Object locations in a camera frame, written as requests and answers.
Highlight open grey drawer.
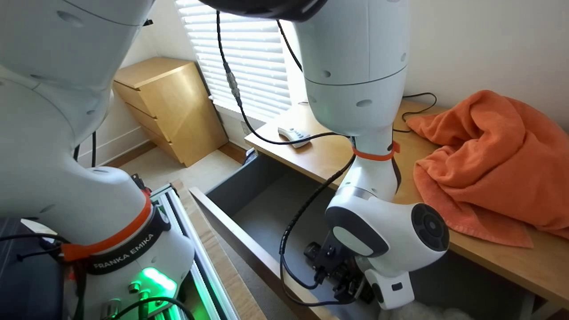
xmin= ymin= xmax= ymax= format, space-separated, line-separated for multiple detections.
xmin=187 ymin=148 xmax=416 ymax=320

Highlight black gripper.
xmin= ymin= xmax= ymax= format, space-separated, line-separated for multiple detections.
xmin=302 ymin=239 xmax=377 ymax=306

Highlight white window blinds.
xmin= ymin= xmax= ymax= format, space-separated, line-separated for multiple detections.
xmin=174 ymin=0 xmax=309 ymax=123

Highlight orange towel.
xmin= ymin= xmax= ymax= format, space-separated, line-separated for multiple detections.
xmin=403 ymin=90 xmax=569 ymax=250

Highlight white remote controller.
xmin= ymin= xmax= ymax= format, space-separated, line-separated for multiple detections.
xmin=275 ymin=125 xmax=313 ymax=150

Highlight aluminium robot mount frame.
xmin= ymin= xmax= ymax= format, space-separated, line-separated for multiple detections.
xmin=147 ymin=182 xmax=242 ymax=320

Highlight small wooden dresser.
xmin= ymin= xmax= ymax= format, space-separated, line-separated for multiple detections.
xmin=112 ymin=56 xmax=229 ymax=170

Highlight orange cable strap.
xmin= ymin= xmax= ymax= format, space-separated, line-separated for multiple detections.
xmin=352 ymin=141 xmax=402 ymax=164

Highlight light wood desk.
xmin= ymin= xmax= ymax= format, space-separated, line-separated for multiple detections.
xmin=243 ymin=97 xmax=569 ymax=320

